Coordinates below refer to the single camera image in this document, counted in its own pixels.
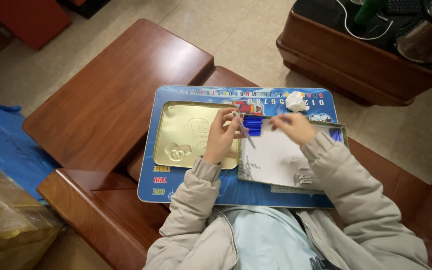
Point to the person's left hand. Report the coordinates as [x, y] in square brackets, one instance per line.
[218, 137]

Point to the person's right hand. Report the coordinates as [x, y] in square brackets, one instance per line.
[299, 128]

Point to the person's right fingers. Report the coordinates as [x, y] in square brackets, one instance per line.
[279, 122]

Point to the thin silver stick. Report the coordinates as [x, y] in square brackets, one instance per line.
[246, 134]

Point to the pile of blue sticks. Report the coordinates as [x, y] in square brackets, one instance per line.
[254, 125]

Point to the crumpled white tissue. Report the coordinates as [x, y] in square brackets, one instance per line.
[296, 102]

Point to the shallow white-lined cardboard box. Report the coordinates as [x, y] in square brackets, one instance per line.
[272, 157]

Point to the small bundle of blue sticks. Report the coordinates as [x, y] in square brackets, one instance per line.
[335, 134]

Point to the grey paper pieces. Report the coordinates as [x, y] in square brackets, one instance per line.
[308, 176]

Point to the dark brown coffee table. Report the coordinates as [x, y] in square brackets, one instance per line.
[347, 63]

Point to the gold metal tin tray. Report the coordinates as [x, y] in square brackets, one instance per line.
[182, 131]

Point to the blue printed lap board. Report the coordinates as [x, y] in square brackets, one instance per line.
[186, 185]

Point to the light blue shirt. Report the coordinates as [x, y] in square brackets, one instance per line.
[268, 240]

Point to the green bottle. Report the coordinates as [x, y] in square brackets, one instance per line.
[368, 11]

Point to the beige padded jacket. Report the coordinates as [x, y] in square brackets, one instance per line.
[366, 243]

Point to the steel kettle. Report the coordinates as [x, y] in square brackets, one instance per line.
[422, 41]

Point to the brown wooden side table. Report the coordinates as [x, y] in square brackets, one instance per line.
[114, 97]

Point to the black remote control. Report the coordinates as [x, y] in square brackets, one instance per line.
[403, 6]

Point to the brown wooden leather sofa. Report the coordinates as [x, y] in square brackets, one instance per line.
[103, 217]

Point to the red wooden furniture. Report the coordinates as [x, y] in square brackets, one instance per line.
[32, 18]

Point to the blue plastic bag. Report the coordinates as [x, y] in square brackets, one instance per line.
[9, 150]

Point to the gold box in plastic wrap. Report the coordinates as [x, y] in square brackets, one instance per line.
[9, 225]

